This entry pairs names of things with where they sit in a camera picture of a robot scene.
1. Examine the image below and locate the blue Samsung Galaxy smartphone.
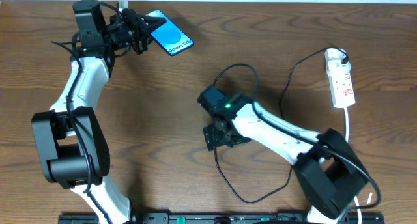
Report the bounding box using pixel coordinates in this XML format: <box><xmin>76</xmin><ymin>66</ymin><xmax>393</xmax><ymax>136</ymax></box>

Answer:
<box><xmin>147</xmin><ymin>10</ymin><xmax>194</xmax><ymax>56</ymax></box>

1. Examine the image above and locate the black USB charging cable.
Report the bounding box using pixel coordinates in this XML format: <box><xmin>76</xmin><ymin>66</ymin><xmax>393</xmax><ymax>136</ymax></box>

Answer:
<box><xmin>213</xmin><ymin>46</ymin><xmax>349</xmax><ymax>204</ymax></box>

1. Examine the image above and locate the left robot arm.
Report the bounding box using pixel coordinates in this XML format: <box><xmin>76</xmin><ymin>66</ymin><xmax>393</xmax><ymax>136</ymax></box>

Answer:
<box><xmin>31</xmin><ymin>0</ymin><xmax>167</xmax><ymax>223</ymax></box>

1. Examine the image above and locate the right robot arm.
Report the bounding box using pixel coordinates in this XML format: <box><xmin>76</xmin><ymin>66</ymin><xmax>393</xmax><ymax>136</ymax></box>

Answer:
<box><xmin>197</xmin><ymin>85</ymin><xmax>369</xmax><ymax>223</ymax></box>

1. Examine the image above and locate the white USB charger plug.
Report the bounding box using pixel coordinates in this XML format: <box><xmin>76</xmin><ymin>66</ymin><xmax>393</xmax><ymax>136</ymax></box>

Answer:
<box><xmin>324</xmin><ymin>47</ymin><xmax>349</xmax><ymax>64</ymax></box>

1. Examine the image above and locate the white power strip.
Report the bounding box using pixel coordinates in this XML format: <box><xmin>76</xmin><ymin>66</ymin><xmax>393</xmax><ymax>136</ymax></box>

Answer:
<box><xmin>326</xmin><ymin>59</ymin><xmax>356</xmax><ymax>109</ymax></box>

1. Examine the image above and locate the small white paper scrap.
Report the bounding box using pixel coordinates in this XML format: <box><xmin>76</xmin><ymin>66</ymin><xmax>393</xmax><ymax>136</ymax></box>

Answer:
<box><xmin>367</xmin><ymin>193</ymin><xmax>373</xmax><ymax>204</ymax></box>

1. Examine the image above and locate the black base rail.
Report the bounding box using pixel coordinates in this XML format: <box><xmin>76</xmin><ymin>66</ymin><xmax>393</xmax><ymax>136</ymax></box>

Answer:
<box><xmin>57</xmin><ymin>212</ymin><xmax>385</xmax><ymax>224</ymax></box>

